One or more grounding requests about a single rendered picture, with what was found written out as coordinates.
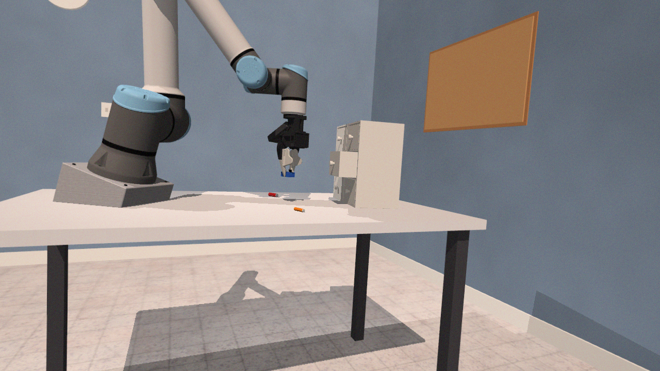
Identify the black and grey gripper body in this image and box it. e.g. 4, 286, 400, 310
279, 114, 309, 149

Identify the beige chest of drawers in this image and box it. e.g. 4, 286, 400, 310
333, 120, 404, 209

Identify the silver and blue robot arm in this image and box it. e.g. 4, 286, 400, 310
87, 0, 308, 184

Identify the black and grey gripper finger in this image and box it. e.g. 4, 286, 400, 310
289, 147, 302, 172
277, 139, 293, 177

